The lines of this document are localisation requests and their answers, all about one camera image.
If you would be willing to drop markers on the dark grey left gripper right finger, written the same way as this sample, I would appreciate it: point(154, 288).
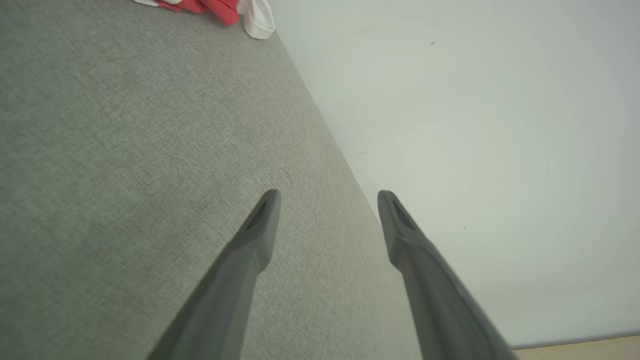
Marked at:
point(440, 310)

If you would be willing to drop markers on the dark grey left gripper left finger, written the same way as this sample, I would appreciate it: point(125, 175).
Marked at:
point(225, 300)

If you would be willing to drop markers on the red jersey with white sleeves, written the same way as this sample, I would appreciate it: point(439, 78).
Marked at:
point(225, 11)

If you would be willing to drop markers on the grey fabric sofa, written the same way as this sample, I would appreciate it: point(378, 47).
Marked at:
point(125, 150)

